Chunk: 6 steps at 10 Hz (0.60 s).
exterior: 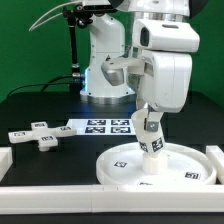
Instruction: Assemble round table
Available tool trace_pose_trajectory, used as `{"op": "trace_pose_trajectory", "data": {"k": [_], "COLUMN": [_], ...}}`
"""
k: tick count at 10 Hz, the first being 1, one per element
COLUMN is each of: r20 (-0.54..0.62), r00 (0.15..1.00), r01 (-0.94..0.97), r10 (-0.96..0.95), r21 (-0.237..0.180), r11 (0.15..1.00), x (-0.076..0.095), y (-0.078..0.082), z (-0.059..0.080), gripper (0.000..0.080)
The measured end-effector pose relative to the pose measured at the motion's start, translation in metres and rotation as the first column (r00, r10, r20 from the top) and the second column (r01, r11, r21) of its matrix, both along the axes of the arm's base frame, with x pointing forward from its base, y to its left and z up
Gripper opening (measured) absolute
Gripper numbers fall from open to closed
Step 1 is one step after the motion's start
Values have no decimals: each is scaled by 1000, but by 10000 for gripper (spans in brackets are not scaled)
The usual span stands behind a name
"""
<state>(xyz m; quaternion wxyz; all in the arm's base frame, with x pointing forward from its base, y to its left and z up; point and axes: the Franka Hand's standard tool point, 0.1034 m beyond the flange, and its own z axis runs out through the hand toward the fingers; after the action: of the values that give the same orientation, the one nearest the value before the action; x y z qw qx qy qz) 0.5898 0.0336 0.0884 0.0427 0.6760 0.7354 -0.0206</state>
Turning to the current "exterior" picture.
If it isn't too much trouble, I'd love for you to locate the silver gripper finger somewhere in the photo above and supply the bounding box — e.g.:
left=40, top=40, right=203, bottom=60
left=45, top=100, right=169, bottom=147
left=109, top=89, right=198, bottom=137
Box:
left=144, top=111, right=163, bottom=132

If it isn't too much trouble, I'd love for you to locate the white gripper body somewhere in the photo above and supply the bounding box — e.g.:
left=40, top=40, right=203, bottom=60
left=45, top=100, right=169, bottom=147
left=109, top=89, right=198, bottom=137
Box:
left=137, top=50, right=192, bottom=112

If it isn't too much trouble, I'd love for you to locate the white round table top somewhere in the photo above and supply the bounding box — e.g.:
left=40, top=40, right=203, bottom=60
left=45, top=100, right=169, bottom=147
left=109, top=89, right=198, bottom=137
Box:
left=96, top=142, right=217, bottom=185

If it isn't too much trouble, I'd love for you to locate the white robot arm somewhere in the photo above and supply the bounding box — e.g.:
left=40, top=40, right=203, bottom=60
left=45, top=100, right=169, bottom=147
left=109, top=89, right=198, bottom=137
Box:
left=81, top=0, right=209, bottom=131

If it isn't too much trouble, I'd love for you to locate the white marker tag sheet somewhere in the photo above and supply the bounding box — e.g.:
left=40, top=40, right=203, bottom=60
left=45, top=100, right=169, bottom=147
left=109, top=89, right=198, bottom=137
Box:
left=67, top=119, right=135, bottom=135

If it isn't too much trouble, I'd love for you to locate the white right fence block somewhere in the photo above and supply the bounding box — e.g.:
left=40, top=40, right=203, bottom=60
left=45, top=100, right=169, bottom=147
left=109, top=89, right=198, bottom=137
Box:
left=206, top=145, right=224, bottom=185

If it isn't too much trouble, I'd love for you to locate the white fence block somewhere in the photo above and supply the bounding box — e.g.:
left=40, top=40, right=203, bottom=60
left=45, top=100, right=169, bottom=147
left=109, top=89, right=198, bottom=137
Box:
left=0, top=147, right=13, bottom=181
left=206, top=145, right=224, bottom=185

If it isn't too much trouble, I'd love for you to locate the white front fence bar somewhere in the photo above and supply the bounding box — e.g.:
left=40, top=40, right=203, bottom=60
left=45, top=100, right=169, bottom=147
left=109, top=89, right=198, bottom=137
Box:
left=0, top=185, right=224, bottom=214

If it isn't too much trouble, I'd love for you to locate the white cross-shaped table base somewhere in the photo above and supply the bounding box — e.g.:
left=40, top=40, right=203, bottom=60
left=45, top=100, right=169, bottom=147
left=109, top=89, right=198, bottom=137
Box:
left=8, top=122, right=77, bottom=152

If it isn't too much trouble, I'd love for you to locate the white left fence block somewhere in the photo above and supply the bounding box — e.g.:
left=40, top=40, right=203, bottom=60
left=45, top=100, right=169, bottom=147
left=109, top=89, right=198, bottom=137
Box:
left=0, top=147, right=13, bottom=181

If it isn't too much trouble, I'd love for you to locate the black cable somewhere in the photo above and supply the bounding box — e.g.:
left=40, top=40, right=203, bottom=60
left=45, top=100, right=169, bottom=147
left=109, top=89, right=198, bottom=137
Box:
left=6, top=73, right=85, bottom=98

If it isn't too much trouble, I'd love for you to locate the white cable pair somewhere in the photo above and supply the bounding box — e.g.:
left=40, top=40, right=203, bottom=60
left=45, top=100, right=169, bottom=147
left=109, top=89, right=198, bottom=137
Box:
left=28, top=0, right=84, bottom=32

